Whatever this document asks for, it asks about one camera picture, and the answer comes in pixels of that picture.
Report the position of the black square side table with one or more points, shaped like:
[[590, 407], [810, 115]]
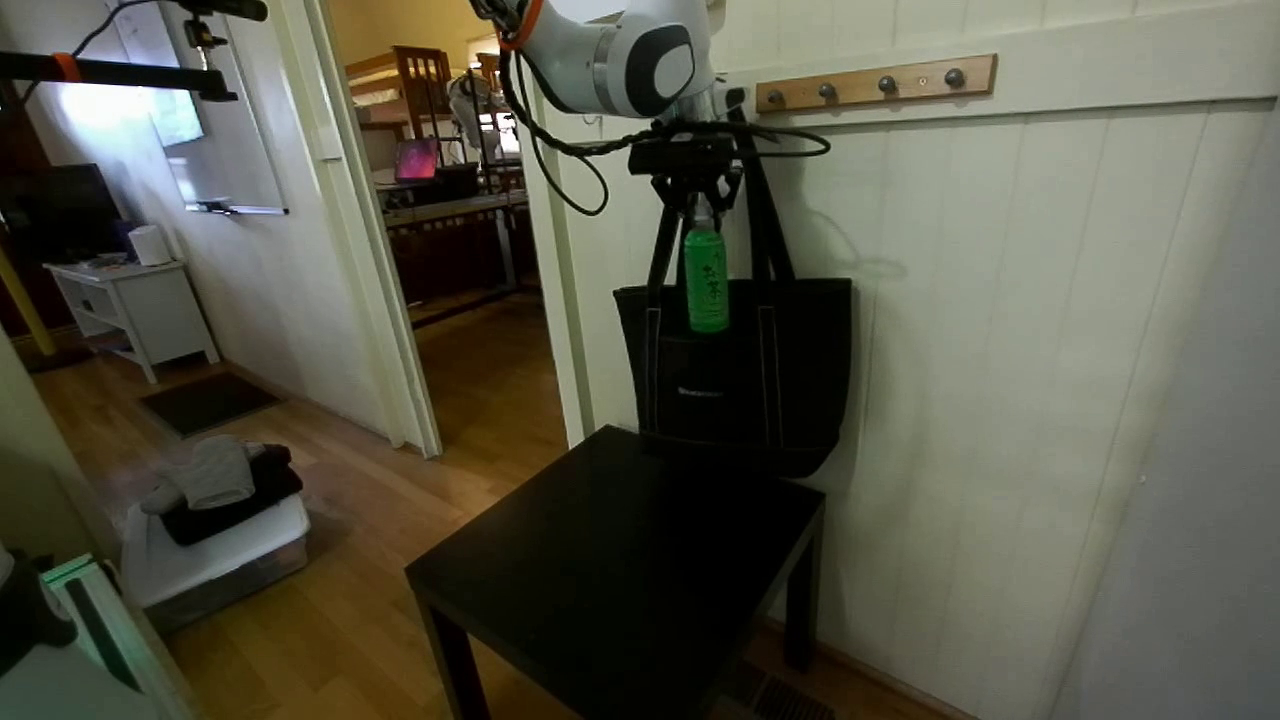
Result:
[[612, 562]]

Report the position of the black camera boom bar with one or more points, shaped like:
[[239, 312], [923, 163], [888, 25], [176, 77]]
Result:
[[120, 75]]

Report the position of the wooden peg rack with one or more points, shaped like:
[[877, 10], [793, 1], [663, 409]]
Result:
[[872, 86]]

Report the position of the black monitor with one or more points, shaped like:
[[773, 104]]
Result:
[[61, 215]]

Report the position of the wooden chair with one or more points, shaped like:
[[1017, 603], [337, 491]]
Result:
[[401, 86]]

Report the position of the green plastic bottle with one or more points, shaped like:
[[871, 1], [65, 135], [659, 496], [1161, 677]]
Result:
[[707, 286]]

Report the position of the dark wooden counter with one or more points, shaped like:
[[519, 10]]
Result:
[[455, 245]]

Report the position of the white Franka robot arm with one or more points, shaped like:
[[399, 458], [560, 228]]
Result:
[[602, 52]]

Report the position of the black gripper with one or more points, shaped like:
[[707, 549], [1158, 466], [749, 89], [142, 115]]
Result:
[[682, 158]]

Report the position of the white bedside cabinet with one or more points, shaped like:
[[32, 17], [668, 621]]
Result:
[[142, 310]]

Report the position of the grey folded cloth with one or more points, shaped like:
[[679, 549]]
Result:
[[213, 475]]

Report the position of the black lumpy object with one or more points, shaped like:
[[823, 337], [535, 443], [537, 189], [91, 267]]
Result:
[[24, 612]]

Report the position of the pink object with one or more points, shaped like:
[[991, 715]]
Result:
[[417, 163]]

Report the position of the small white box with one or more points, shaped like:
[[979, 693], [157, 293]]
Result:
[[149, 245]]

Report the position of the dark door mat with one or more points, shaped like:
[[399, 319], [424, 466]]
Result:
[[206, 400]]

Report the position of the white storage box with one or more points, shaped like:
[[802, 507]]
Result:
[[213, 562]]

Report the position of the black tote bag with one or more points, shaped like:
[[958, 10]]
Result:
[[745, 387]]

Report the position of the black folded cloth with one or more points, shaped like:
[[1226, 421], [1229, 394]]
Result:
[[262, 496]]

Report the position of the white and green box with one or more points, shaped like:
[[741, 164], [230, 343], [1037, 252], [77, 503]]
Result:
[[103, 624]]

